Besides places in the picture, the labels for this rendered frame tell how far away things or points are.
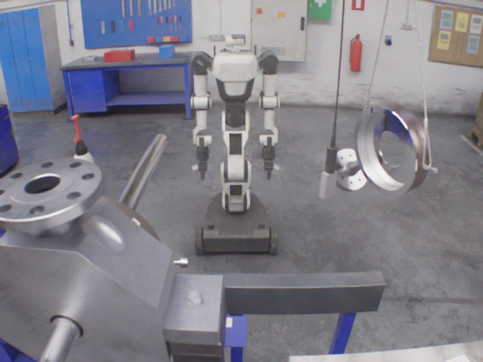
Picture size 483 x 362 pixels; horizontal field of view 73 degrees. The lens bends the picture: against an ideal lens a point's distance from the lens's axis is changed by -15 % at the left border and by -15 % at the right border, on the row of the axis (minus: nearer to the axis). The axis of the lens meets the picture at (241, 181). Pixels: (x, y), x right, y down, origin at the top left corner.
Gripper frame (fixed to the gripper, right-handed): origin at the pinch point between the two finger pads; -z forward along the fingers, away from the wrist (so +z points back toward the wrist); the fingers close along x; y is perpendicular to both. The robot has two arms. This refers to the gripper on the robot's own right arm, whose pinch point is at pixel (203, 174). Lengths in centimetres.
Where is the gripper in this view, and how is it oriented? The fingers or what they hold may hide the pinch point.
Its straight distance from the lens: 257.6
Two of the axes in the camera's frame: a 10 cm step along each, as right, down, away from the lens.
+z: 0.0, -9.5, -3.0
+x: 0.2, 3.0, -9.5
